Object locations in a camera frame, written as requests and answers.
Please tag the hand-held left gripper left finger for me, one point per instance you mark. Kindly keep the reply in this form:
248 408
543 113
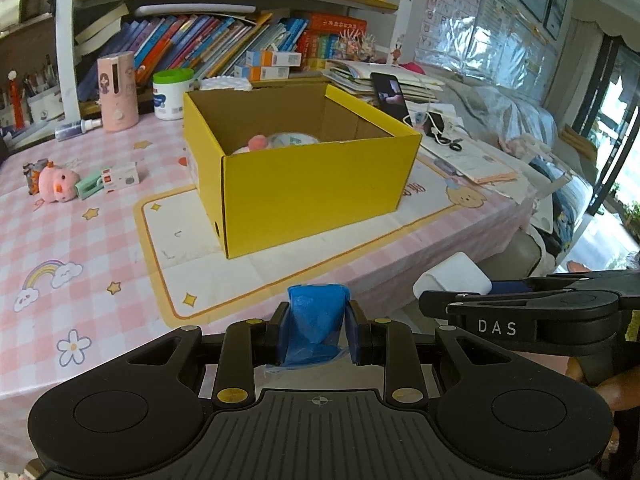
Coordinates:
281 332

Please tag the yellow cardboard box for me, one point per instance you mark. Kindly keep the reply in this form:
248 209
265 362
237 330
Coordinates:
310 195

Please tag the white charger block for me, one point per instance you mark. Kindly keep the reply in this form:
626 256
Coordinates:
450 275

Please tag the pink humidifier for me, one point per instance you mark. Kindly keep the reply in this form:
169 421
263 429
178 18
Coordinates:
117 100

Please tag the orange white carton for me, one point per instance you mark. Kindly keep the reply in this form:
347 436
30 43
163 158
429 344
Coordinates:
275 58
262 73

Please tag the red boxed book set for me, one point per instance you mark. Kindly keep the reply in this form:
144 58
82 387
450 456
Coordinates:
335 30

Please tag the alphabet wall poster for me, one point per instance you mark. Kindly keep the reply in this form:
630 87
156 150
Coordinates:
447 10

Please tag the small grey orange toy figure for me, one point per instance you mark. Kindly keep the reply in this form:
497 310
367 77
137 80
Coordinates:
31 175

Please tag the pink checkered tablecloth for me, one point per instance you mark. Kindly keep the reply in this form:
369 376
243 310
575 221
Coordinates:
75 250

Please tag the white lamp bar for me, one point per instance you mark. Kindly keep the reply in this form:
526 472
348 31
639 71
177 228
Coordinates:
195 10

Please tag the pink bunny plush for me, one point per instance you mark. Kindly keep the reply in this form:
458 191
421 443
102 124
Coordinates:
257 142

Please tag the white pen holder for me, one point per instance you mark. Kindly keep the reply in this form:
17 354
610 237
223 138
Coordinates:
45 105

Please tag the row of colorful books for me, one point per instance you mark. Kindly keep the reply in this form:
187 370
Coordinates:
200 45

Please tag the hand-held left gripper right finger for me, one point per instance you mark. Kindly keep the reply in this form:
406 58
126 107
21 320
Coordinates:
359 332

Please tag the person's right hand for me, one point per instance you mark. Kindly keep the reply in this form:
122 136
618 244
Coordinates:
610 389

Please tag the grey covered sofa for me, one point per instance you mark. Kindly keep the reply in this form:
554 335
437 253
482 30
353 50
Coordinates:
530 120

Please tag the black smartphone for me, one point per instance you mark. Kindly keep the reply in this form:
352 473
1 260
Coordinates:
390 97

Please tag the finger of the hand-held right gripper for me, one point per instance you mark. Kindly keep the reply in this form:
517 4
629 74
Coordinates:
575 280
460 300

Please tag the black power adapter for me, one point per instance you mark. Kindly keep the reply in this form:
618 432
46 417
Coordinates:
436 124

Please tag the black scissors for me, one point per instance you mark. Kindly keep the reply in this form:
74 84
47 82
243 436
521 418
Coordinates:
452 144

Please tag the loose printed paper sheets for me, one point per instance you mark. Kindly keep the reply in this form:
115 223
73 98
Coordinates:
480 165

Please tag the blue plastic bag roll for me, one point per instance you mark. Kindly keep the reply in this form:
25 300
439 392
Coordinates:
317 315

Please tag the stack of paper booklets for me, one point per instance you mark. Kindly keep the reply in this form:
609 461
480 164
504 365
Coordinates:
350 75

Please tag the pink pig plush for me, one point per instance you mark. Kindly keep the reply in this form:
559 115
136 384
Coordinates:
57 182

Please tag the white shelf post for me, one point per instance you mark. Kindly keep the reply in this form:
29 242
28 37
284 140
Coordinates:
66 35

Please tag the white jar green lid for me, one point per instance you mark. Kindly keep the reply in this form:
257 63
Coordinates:
167 100

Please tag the red hanging ornament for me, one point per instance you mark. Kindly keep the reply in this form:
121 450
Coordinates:
16 100

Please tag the white bumpy foam sheet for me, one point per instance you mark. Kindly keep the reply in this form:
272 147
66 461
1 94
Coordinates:
225 83

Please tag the small white red-label box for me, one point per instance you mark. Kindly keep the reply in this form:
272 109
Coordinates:
122 177

